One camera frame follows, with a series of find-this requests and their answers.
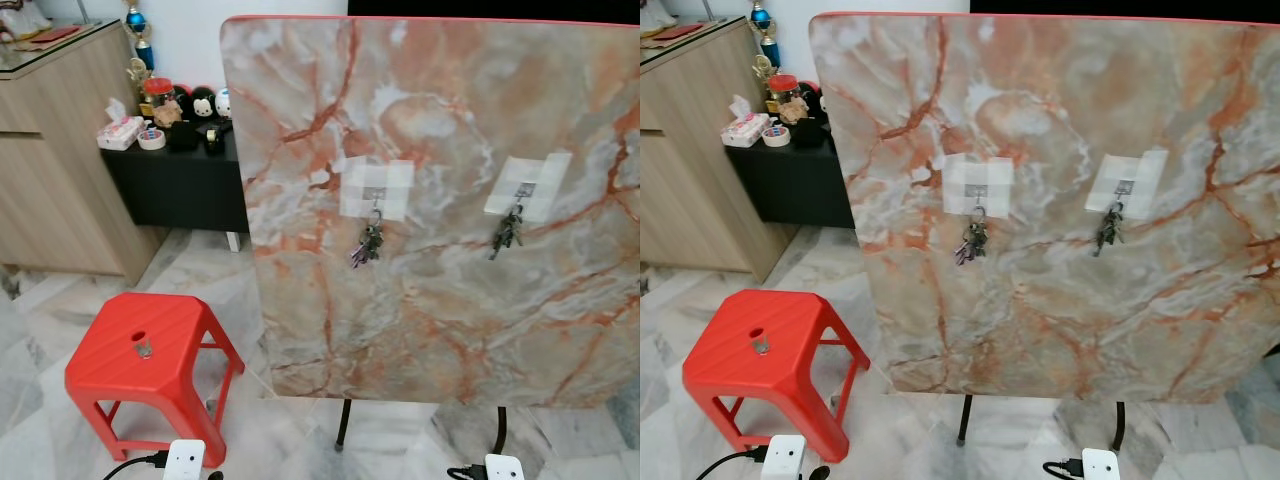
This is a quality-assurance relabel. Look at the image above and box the red lidded jar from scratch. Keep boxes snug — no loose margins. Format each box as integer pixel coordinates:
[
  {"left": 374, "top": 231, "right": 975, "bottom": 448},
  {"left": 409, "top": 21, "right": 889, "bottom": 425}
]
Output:
[
  {"left": 767, "top": 73, "right": 802, "bottom": 125},
  {"left": 142, "top": 76, "right": 177, "bottom": 128}
]

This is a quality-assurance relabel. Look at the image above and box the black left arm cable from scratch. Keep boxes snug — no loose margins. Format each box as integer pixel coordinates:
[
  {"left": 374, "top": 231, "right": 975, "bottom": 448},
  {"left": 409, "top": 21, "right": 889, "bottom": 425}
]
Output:
[
  {"left": 100, "top": 451, "right": 170, "bottom": 480},
  {"left": 696, "top": 447, "right": 767, "bottom": 480}
]

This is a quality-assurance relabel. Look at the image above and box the black low tv cabinet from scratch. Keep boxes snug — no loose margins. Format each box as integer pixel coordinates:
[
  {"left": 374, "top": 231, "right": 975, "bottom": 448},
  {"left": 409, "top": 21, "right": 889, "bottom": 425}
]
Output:
[
  {"left": 725, "top": 128, "right": 857, "bottom": 230},
  {"left": 100, "top": 128, "right": 250, "bottom": 254}
]

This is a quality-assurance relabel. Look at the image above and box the pink white tissue box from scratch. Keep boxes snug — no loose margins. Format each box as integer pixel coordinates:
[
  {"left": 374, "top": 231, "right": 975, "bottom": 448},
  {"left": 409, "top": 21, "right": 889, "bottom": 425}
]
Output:
[
  {"left": 720, "top": 94, "right": 772, "bottom": 150},
  {"left": 97, "top": 99, "right": 147, "bottom": 152}
]

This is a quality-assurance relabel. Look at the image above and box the marble pattern folding table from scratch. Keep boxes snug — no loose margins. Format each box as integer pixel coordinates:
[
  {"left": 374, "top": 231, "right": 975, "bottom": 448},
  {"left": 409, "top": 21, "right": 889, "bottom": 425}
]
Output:
[
  {"left": 220, "top": 15, "right": 641, "bottom": 457},
  {"left": 808, "top": 11, "right": 1280, "bottom": 453}
]

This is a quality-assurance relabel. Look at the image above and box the white adhesive hook patch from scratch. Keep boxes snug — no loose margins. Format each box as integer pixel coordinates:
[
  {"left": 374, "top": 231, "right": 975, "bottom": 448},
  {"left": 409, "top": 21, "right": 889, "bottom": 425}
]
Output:
[
  {"left": 483, "top": 151, "right": 574, "bottom": 224},
  {"left": 941, "top": 154, "right": 1017, "bottom": 219},
  {"left": 1084, "top": 147, "right": 1170, "bottom": 215},
  {"left": 339, "top": 157, "right": 417, "bottom": 224}
]

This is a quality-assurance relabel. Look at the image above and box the blue gold trophy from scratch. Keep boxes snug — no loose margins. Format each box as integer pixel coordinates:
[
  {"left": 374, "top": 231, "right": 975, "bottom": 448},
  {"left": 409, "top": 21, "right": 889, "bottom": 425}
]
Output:
[
  {"left": 121, "top": 0, "right": 157, "bottom": 73},
  {"left": 749, "top": 0, "right": 784, "bottom": 73}
]

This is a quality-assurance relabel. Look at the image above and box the black white plush toy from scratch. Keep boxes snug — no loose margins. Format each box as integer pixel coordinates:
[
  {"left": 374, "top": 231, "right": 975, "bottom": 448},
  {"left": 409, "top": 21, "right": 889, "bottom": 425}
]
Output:
[
  {"left": 799, "top": 81, "right": 831, "bottom": 150},
  {"left": 183, "top": 84, "right": 234, "bottom": 154}
]

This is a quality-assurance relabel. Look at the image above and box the red plastic stool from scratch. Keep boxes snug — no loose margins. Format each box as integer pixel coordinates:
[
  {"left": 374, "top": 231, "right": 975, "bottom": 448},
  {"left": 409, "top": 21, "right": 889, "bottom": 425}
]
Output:
[
  {"left": 682, "top": 289, "right": 872, "bottom": 467},
  {"left": 64, "top": 292, "right": 246, "bottom": 470}
]

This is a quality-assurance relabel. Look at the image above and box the key bunch with purple tag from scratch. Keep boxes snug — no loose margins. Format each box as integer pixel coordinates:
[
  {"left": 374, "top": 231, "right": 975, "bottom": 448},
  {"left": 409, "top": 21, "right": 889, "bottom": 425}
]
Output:
[
  {"left": 954, "top": 204, "right": 992, "bottom": 267},
  {"left": 349, "top": 208, "right": 387, "bottom": 270}
]

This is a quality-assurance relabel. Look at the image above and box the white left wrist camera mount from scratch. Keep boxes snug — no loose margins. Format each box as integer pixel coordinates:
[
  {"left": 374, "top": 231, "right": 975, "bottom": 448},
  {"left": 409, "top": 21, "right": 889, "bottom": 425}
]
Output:
[
  {"left": 759, "top": 434, "right": 808, "bottom": 480},
  {"left": 163, "top": 439, "right": 207, "bottom": 480}
]

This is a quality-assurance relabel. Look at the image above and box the light wooden cabinet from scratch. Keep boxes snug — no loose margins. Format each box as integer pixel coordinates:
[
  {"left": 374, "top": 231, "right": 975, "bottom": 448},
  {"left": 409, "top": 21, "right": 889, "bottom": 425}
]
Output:
[
  {"left": 640, "top": 17, "right": 798, "bottom": 284},
  {"left": 0, "top": 20, "right": 167, "bottom": 287}
]

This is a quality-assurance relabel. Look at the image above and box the dark key bunch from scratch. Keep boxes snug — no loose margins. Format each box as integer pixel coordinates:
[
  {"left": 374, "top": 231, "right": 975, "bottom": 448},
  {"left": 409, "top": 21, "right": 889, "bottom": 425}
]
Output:
[
  {"left": 1092, "top": 201, "right": 1127, "bottom": 259},
  {"left": 487, "top": 204, "right": 527, "bottom": 262}
]

